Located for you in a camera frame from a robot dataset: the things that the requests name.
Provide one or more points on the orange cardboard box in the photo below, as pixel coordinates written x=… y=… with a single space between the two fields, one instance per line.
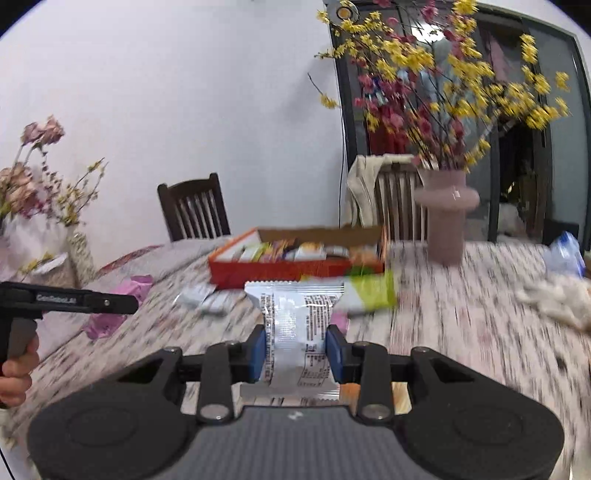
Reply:
x=295 y=272

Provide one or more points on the dark wooden chair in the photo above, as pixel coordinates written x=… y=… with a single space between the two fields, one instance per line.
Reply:
x=194 y=207

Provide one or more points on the red hanging clothing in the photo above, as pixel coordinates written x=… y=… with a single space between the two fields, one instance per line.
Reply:
x=383 y=136

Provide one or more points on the person's left hand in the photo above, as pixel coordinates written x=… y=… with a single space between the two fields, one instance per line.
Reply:
x=18 y=376

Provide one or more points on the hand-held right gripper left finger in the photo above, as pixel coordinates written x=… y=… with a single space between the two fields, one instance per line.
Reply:
x=258 y=356

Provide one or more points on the pink glass vase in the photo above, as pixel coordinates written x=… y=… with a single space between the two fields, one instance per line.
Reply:
x=445 y=217

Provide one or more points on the grey white snack packet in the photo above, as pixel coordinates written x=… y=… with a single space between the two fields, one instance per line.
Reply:
x=295 y=332

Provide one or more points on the blue white plastic bag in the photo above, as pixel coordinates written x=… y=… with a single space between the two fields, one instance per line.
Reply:
x=565 y=257

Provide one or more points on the dark framed glass door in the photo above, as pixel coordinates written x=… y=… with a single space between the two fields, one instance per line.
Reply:
x=545 y=161

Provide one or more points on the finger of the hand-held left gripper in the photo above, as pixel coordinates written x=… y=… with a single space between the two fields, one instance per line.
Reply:
x=111 y=303

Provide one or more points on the speckled slim vase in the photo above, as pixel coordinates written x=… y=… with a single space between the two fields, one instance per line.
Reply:
x=79 y=258

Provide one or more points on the white crumpled cloth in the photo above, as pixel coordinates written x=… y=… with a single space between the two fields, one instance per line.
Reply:
x=556 y=300

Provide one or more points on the pile of assorted snacks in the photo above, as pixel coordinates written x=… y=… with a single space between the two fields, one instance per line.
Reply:
x=300 y=251

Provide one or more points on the folded pink grey cloth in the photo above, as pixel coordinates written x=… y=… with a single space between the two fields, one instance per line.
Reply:
x=152 y=258

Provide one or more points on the dried pink roses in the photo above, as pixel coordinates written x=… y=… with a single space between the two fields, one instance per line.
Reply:
x=32 y=161

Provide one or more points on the yellow and red flower branches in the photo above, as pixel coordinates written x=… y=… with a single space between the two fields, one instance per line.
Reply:
x=438 y=83

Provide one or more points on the silver snack packet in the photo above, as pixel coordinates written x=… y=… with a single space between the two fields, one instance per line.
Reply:
x=216 y=305
x=196 y=295

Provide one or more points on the lilac textured vase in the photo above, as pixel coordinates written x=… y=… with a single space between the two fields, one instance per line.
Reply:
x=25 y=242

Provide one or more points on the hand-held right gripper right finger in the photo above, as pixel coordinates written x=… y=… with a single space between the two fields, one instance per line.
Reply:
x=333 y=356

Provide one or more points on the thin yellow flower branches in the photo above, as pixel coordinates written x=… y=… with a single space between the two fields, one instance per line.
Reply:
x=81 y=194

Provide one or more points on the green white snack packet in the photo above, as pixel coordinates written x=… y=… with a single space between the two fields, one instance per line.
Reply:
x=374 y=291

